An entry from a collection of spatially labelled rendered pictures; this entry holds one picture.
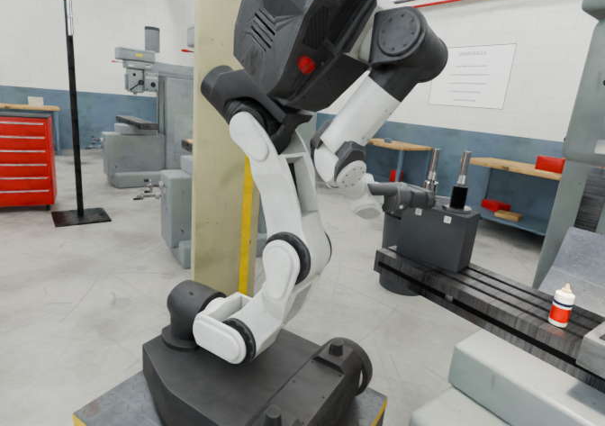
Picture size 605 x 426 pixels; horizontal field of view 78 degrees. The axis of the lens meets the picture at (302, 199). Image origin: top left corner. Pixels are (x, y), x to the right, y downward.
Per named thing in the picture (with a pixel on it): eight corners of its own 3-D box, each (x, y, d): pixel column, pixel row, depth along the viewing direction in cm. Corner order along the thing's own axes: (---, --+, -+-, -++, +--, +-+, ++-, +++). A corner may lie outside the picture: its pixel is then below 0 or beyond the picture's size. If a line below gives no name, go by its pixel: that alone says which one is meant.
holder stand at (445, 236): (456, 274, 120) (468, 213, 115) (395, 251, 134) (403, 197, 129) (469, 264, 129) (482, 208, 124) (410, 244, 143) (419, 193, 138)
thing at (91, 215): (55, 227, 364) (35, -13, 311) (50, 213, 402) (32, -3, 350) (112, 222, 394) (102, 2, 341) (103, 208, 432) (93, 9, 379)
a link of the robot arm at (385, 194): (386, 216, 114) (354, 218, 109) (377, 185, 118) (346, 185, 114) (408, 201, 104) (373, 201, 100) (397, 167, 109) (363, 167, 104)
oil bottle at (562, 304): (563, 329, 93) (574, 289, 90) (545, 321, 96) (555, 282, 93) (568, 324, 95) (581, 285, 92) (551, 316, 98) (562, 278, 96)
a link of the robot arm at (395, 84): (383, 92, 70) (437, 26, 64) (354, 66, 74) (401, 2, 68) (407, 106, 79) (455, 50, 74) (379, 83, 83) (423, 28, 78)
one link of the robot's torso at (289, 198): (266, 292, 99) (215, 122, 98) (302, 269, 114) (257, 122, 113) (313, 285, 91) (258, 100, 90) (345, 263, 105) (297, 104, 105)
